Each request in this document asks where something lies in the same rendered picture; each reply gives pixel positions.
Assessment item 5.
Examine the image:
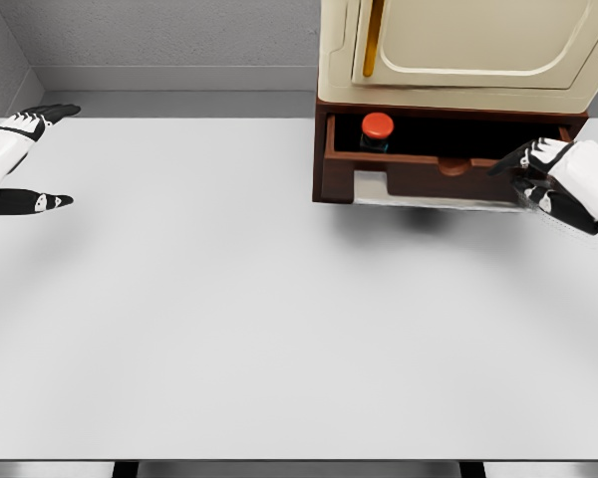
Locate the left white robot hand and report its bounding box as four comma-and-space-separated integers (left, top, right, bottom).
0, 103, 82, 217

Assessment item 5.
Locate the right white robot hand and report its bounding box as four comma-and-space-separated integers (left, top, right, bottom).
486, 137, 598, 236

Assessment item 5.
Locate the brown wooden drawer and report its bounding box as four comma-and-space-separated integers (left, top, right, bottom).
323, 113, 574, 201

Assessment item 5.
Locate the red button switch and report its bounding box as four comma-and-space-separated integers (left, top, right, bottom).
358, 112, 396, 154

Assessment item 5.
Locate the cream cabinet with brown base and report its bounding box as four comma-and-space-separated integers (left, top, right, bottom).
312, 0, 598, 205

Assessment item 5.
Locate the yellow door handle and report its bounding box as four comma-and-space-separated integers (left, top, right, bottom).
362, 0, 385, 79

